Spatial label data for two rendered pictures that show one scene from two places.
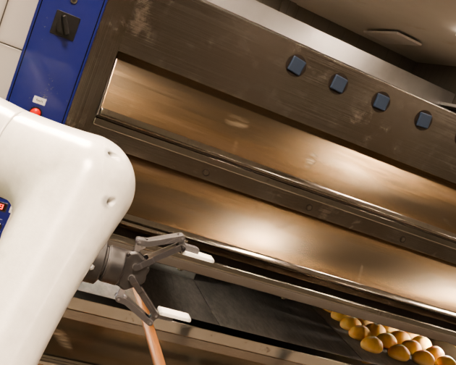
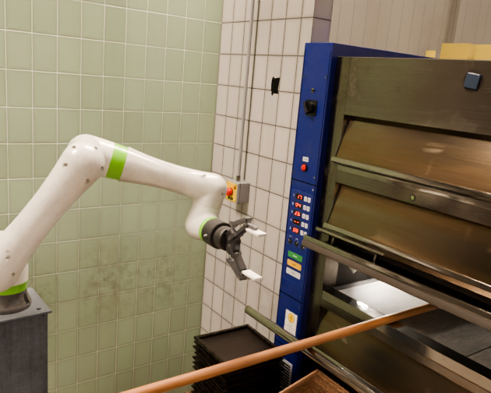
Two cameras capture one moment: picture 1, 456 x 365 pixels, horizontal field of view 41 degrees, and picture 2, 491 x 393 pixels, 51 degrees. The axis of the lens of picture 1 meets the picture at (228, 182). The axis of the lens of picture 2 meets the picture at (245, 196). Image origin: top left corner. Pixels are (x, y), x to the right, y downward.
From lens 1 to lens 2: 1.60 m
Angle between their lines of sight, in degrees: 72
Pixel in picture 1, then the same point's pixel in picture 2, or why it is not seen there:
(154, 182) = (381, 210)
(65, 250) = (47, 182)
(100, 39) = (334, 110)
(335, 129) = not seen: outside the picture
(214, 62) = (404, 102)
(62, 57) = (312, 128)
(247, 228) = (457, 250)
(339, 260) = not seen: outside the picture
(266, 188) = (468, 208)
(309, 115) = not seen: outside the picture
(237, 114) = (433, 142)
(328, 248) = not seen: outside the picture
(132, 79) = (357, 132)
